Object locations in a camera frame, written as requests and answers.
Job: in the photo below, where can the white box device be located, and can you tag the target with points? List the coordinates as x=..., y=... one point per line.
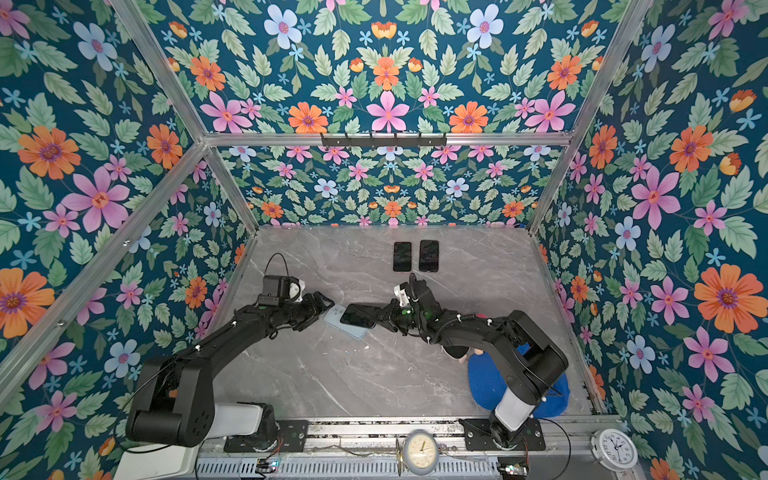
x=157, y=461

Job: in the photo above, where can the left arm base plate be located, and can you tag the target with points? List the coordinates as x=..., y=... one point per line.
x=271, y=436

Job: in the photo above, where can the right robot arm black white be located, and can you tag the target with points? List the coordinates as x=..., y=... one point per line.
x=527, y=359

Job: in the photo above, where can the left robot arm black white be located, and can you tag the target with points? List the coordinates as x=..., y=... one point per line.
x=174, y=402

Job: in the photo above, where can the aluminium front rail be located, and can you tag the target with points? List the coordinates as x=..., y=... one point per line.
x=380, y=433

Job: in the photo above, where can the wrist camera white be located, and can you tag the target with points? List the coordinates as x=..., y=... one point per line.
x=296, y=290
x=401, y=295

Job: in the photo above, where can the blue cloth hat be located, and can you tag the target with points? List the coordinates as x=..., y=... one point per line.
x=487, y=388

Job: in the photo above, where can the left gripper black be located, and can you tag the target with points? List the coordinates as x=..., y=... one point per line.
x=312, y=312

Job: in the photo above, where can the round beige clock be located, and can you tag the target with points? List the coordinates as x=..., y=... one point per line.
x=420, y=453

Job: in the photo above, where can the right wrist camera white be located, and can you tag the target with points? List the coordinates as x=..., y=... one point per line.
x=401, y=295

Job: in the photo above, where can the black hook rail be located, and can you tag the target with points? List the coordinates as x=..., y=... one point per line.
x=370, y=140

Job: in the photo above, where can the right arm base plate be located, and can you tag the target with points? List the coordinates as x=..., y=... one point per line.
x=479, y=435

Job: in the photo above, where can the black phone pink edge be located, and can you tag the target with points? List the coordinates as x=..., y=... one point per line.
x=402, y=257

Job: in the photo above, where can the light blue phone case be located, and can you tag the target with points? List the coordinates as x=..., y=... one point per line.
x=333, y=319

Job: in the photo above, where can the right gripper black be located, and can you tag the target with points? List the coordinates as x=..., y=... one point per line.
x=392, y=316

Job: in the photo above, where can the white alarm clock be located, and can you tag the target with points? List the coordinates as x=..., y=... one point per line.
x=614, y=450

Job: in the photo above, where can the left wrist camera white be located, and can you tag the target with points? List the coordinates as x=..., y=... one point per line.
x=296, y=290

